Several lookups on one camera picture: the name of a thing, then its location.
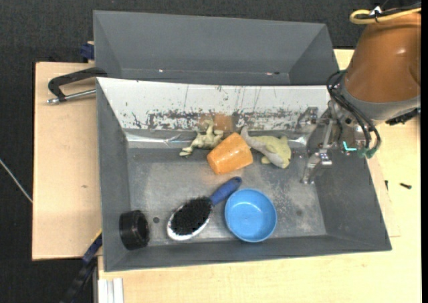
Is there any blue plastic bowl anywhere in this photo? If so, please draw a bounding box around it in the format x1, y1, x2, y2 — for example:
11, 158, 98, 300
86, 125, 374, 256
223, 188, 278, 243

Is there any blue-handled black bristle brush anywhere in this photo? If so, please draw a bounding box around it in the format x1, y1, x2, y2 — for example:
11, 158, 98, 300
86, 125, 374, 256
166, 176, 243, 241

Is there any grey metal bin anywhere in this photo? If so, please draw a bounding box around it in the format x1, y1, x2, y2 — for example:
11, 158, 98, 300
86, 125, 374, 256
92, 9, 393, 272

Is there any grey and green toy shark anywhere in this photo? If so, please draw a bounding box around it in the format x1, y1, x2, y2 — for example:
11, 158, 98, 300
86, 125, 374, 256
240, 126, 292, 169

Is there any orange plastic cup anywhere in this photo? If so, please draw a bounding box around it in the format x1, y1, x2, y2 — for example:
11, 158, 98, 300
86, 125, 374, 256
206, 132, 254, 176

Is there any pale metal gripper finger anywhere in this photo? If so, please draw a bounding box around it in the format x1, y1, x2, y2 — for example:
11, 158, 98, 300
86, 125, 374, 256
301, 153, 319, 185
318, 150, 334, 167

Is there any pale green toy lizard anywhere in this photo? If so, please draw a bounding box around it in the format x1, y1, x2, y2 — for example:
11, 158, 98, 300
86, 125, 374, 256
179, 119, 224, 158

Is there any black round ring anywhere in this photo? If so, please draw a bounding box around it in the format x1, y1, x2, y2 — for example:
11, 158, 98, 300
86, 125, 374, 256
118, 209, 150, 251

